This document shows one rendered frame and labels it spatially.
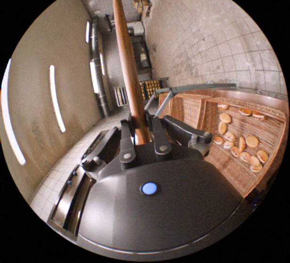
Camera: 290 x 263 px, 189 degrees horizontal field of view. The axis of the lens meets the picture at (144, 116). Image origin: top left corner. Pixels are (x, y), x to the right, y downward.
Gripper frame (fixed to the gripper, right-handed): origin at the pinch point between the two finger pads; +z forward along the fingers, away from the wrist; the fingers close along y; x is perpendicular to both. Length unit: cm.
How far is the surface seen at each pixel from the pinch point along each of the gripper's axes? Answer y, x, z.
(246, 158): 56, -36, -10
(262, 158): 55, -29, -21
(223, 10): 120, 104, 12
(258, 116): 55, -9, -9
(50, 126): -141, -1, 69
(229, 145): 56, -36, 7
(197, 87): 46, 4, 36
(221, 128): 55, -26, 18
